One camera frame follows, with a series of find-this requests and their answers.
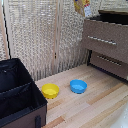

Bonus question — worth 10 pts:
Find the brown fabric drawer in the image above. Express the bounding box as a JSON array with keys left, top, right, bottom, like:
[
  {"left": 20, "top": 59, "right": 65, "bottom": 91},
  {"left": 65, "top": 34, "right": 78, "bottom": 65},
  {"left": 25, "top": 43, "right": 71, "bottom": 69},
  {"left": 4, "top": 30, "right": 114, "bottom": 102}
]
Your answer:
[
  {"left": 82, "top": 19, "right": 128, "bottom": 65},
  {"left": 89, "top": 50, "right": 128, "bottom": 82}
]

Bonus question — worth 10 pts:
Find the blue plastic bowl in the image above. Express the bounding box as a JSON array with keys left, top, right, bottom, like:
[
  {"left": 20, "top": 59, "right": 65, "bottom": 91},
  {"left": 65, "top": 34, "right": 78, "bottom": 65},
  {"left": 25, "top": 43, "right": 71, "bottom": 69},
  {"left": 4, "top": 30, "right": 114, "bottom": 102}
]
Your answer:
[{"left": 69, "top": 78, "right": 88, "bottom": 95}]

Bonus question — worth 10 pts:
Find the yellow plastic bowl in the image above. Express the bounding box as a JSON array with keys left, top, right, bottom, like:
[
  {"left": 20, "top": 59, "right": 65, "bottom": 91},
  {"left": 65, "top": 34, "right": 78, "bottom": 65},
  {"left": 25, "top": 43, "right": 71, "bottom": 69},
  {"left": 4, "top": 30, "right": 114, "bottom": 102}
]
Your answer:
[{"left": 41, "top": 83, "right": 61, "bottom": 100}]

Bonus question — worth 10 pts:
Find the dark drawer cabinet frame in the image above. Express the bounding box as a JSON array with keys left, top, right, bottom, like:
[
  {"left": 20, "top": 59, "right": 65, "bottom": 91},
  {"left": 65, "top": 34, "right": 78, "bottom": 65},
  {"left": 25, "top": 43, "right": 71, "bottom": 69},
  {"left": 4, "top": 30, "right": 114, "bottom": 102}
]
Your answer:
[{"left": 86, "top": 9, "right": 128, "bottom": 84}]

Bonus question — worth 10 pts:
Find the woven beige folding screen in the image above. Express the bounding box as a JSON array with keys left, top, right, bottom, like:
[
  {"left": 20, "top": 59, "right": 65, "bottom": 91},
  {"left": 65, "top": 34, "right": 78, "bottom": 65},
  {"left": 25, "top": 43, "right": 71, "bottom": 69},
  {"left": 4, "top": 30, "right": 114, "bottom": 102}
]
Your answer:
[{"left": 0, "top": 0, "right": 128, "bottom": 83}]

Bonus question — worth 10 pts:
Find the black fabric storage box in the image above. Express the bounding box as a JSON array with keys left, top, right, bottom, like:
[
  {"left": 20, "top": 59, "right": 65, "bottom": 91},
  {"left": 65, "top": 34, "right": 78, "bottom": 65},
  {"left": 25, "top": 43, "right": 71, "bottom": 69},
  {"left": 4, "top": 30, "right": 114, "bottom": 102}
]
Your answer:
[{"left": 0, "top": 57, "right": 49, "bottom": 128}]

